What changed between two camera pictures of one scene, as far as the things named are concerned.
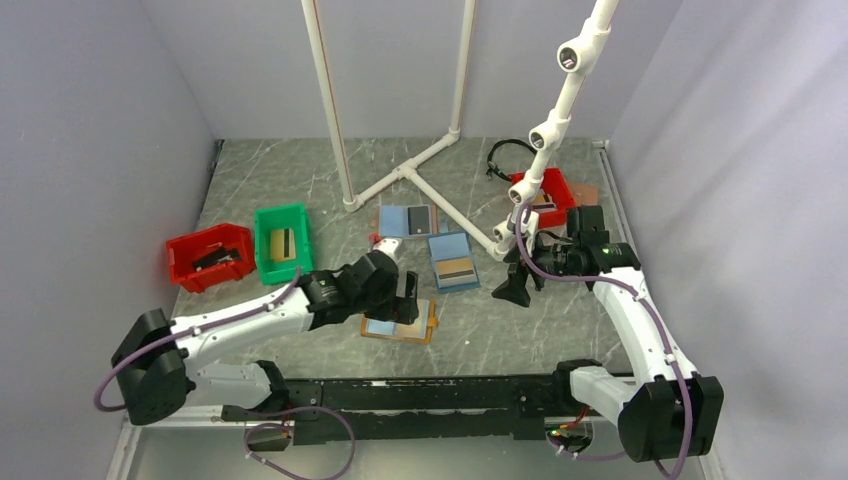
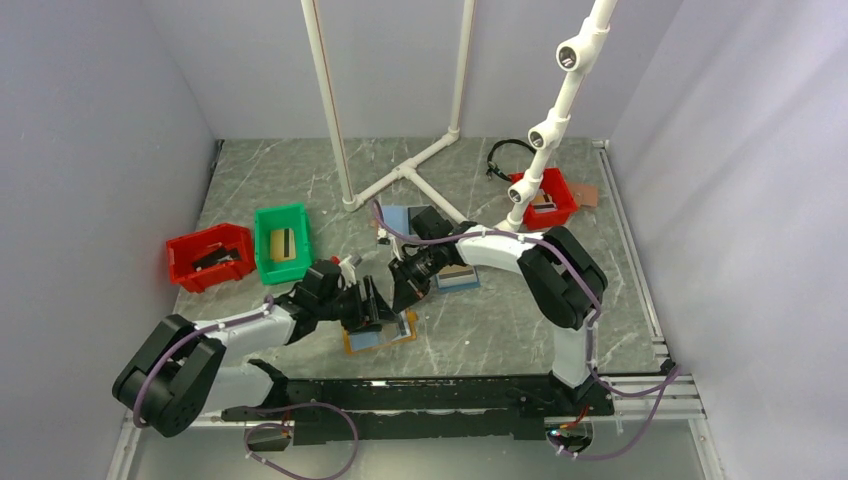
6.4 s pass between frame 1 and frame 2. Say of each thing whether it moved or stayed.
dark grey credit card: stayed
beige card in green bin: stayed
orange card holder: moved
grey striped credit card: stayed
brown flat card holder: stayed
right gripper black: moved
